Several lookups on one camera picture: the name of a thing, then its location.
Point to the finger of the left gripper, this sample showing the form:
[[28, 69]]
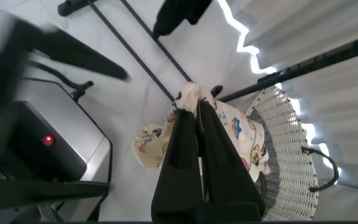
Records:
[[48, 193]]

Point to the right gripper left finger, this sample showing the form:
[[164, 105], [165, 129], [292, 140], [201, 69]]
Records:
[[179, 180]]

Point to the black clothes rack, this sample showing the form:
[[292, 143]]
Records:
[[322, 60]]

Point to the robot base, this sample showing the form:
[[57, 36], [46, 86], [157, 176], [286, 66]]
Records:
[[67, 124]]

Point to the white curtain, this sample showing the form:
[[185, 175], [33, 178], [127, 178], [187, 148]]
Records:
[[322, 18]]

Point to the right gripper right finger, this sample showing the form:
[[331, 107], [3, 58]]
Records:
[[225, 180]]

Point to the white laundry basket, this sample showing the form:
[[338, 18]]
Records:
[[291, 149]]

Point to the black garment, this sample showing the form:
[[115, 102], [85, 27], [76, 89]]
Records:
[[179, 12]]

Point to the cream printed garment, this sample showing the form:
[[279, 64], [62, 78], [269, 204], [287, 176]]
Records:
[[244, 137]]

